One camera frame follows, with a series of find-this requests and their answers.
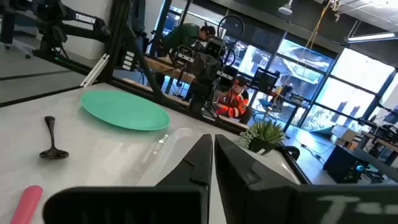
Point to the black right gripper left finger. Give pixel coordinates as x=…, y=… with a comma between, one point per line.
x=130, y=205

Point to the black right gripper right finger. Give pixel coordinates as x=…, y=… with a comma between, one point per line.
x=264, y=202

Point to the black spoon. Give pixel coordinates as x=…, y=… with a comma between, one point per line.
x=53, y=153

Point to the green round plate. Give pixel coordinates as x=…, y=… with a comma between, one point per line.
x=124, y=110

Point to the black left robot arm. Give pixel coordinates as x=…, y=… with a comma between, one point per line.
x=84, y=18

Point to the clear plastic tray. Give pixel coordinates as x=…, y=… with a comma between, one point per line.
x=174, y=155

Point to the small potted green plant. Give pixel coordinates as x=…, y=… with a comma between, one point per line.
x=267, y=132

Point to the black computer tower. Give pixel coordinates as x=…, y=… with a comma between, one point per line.
x=342, y=163

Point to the person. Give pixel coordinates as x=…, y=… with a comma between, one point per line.
x=236, y=105
x=182, y=35

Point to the pink plastic utensil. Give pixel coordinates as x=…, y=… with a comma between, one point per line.
x=26, y=205

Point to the black mesh office chair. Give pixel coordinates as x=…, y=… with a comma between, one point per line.
x=265, y=79

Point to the cluttered wooden work desk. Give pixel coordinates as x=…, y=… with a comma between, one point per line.
x=382, y=143

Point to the white aluminium extrusion bar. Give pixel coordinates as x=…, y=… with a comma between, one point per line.
x=94, y=71

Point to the white ceiling fixture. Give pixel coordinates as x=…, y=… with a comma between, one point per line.
x=285, y=10

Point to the ceiling tube lamp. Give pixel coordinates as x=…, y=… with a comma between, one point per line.
x=370, y=37

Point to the black camera rig on stand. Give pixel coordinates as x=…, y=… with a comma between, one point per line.
x=205, y=68

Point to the black metal table frame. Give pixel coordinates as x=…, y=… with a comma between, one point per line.
x=116, y=46

